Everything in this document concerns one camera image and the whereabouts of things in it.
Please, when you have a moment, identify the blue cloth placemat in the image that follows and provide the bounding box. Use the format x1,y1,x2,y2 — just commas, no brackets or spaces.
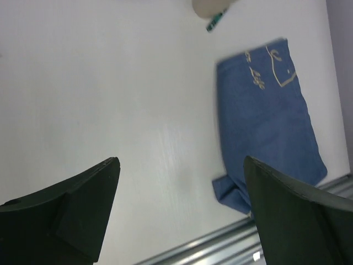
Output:
212,38,328,215

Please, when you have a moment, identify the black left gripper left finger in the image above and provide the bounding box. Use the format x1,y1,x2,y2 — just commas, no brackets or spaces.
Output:
1,157,120,264

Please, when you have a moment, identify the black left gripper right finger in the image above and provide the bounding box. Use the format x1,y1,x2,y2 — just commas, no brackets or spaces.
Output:
244,156,352,264

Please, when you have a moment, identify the aluminium front rail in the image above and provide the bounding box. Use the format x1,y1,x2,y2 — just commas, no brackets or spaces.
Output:
135,173,353,265

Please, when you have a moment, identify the beige cup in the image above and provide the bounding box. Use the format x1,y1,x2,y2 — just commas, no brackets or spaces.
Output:
191,0,235,18

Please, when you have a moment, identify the green handled spoon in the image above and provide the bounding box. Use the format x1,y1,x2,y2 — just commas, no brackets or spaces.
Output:
206,8,228,33

